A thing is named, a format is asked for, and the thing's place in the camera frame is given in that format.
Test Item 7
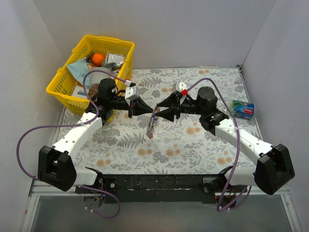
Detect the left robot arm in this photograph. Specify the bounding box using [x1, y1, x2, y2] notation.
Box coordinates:
[37, 78, 153, 193]

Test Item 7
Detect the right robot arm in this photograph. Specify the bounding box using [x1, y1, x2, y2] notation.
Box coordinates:
[156, 87, 295, 195]

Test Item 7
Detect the brown round object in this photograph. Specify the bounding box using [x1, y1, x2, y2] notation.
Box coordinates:
[88, 85, 98, 99]

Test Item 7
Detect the grey tape roll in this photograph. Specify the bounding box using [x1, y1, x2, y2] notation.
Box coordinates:
[89, 67, 111, 88]

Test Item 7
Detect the floral table mat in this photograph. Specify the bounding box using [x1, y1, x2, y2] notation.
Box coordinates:
[72, 67, 253, 174]

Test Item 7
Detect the silver foil packet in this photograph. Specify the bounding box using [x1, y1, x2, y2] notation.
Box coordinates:
[102, 52, 126, 72]

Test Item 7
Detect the yellow plastic basket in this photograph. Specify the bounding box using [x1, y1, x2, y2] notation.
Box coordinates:
[46, 35, 135, 115]

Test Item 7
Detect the white box in basket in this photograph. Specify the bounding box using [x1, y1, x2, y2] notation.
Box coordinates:
[71, 86, 87, 99]

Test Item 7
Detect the orange ball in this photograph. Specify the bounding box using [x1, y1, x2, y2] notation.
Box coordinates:
[91, 53, 105, 66]

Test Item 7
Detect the light blue pouch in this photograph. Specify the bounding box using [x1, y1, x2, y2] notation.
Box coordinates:
[66, 58, 94, 85]

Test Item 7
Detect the blue red small box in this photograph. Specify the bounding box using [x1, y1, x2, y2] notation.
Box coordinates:
[230, 100, 254, 120]

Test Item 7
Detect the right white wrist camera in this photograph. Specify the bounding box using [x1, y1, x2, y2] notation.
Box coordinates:
[172, 82, 188, 96]

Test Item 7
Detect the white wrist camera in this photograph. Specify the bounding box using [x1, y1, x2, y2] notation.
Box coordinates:
[125, 80, 140, 102]
[172, 82, 188, 96]

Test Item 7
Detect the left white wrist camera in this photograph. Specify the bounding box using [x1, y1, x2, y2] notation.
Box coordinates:
[125, 80, 140, 102]

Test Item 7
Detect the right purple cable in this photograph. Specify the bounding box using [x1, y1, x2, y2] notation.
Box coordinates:
[185, 77, 252, 212]

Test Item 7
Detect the purple cable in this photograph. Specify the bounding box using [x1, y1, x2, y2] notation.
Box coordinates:
[185, 77, 252, 212]
[16, 70, 133, 219]

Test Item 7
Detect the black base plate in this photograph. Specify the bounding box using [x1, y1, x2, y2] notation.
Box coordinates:
[75, 174, 226, 204]

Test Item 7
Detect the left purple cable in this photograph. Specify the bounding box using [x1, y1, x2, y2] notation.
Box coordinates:
[16, 70, 133, 219]

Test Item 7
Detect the aluminium frame rail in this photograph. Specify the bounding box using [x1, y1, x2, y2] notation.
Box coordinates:
[20, 175, 302, 232]

